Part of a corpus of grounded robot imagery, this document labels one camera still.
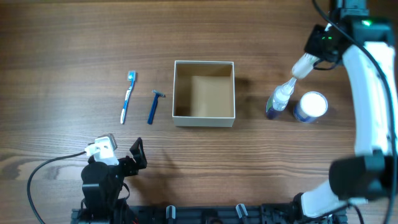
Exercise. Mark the clear bottle dark liquid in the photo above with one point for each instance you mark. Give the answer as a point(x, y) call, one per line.
point(277, 102)

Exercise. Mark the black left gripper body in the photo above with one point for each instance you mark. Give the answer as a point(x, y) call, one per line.
point(127, 168)

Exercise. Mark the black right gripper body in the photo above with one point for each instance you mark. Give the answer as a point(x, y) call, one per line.
point(316, 45)

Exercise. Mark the white lidded blue jar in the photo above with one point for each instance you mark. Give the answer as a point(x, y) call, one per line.
point(311, 106)

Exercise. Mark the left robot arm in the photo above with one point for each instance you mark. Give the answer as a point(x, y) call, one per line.
point(103, 180)

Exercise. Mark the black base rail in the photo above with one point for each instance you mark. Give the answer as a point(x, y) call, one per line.
point(263, 214)

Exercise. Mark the white cream tube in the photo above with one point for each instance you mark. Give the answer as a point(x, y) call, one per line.
point(302, 68)

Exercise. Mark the blue disposable razor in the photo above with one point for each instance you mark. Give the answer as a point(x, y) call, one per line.
point(157, 94)

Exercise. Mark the beige open cardboard box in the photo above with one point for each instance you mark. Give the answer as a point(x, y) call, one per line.
point(204, 94)

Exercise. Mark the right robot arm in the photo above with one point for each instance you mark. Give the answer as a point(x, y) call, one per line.
point(364, 45)

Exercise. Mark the blue white toothbrush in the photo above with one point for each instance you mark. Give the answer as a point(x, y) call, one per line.
point(131, 77)

